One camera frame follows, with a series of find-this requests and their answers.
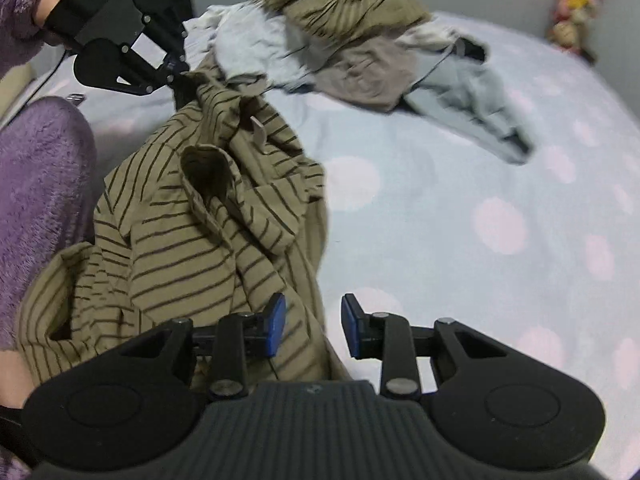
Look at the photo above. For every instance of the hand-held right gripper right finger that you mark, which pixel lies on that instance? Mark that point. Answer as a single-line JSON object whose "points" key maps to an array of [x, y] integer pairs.
{"points": [[351, 327]]}

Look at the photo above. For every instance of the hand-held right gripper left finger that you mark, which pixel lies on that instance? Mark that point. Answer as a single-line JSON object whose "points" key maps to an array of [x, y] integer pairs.
{"points": [[274, 327]]}

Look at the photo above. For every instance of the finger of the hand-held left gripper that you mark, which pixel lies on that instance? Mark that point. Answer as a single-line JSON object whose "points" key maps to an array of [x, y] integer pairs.
{"points": [[155, 75], [167, 35]]}

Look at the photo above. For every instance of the olive striped collared shirt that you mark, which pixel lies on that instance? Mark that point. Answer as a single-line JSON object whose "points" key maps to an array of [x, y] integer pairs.
{"points": [[175, 240]]}

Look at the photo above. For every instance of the person's left forearm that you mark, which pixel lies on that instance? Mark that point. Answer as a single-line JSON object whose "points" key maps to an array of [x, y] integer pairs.
{"points": [[25, 10]]}

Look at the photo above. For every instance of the olive striped garment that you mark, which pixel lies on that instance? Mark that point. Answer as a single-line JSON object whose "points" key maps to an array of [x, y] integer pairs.
{"points": [[350, 5]]}

